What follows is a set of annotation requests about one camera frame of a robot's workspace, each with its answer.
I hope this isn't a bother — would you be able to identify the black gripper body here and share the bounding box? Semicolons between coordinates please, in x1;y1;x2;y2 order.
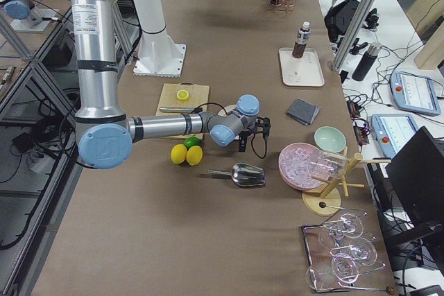
237;130;252;141

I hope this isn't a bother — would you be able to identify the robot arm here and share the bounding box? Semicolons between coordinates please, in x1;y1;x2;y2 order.
70;0;259;169

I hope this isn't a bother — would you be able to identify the cream rabbit tray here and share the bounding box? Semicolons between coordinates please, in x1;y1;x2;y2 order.
278;47;325;87

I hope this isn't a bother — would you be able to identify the tea bottle on tray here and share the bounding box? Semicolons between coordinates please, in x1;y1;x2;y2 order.
292;21;311;59

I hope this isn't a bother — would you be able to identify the metal scoop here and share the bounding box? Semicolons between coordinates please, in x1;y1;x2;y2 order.
207;163;266;188

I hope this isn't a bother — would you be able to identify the yellow lemon far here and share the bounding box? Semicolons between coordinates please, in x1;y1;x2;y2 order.
186;146;203;166

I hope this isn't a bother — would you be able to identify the yellow lemon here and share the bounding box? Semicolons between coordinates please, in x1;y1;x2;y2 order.
186;146;203;166
170;143;188;164

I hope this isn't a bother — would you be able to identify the green lime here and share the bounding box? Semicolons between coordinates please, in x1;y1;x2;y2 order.
183;137;201;149

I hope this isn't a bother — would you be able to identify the pink bowl with ice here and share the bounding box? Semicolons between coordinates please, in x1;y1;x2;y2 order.
278;143;345;191

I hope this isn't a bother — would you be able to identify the grey folded cloth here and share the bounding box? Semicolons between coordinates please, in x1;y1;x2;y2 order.
286;98;320;126

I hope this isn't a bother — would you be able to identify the yellow lemon near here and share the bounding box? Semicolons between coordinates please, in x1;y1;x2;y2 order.
170;143;188;164

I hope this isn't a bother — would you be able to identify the half lemon slice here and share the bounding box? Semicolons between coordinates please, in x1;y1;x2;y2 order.
176;89;190;101

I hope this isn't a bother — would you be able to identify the steel cylinder black cap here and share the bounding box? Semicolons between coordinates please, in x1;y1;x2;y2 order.
158;107;194;113

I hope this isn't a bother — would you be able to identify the green bowl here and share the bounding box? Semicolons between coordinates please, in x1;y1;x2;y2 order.
314;126;346;153

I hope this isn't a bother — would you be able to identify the wooden glass tree stand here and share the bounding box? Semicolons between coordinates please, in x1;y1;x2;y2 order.
302;148;391;216

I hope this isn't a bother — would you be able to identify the wine glass upper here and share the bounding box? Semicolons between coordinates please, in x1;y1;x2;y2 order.
323;214;364;240

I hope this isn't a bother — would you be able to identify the wine glass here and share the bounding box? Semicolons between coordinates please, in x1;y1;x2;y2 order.
323;214;364;240
305;253;359;292
329;238;377;266

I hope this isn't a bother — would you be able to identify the black thermos bottle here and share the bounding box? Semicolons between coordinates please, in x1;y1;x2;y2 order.
352;42;382;81

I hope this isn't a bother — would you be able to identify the black equipment case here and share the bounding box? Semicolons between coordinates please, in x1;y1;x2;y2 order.
324;0;359;42

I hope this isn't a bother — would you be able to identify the wine glass lower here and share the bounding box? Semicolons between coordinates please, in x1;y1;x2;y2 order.
305;253;359;292

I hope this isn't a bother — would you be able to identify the wine glass middle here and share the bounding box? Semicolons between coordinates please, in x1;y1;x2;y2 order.
329;238;377;266

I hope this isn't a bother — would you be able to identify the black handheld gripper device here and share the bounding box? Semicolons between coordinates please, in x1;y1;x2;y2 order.
363;8;379;31

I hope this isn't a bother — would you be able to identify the black monitor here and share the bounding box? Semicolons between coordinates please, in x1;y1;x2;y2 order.
386;126;443;227

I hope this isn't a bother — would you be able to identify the aluminium frame post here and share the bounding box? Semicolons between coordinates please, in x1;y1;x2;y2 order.
332;0;374;72

